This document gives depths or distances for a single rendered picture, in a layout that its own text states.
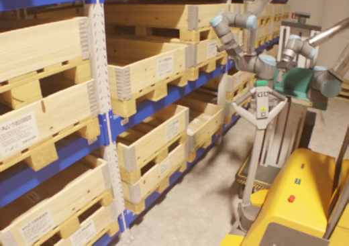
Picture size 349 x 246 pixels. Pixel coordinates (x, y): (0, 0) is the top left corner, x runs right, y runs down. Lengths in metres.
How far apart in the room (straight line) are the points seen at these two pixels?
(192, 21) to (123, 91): 0.95
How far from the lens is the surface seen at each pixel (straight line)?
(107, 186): 1.82
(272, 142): 2.72
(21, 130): 1.28
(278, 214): 1.54
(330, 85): 2.00
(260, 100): 1.76
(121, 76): 1.65
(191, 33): 2.32
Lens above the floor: 1.96
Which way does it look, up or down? 26 degrees down
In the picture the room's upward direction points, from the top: straight up
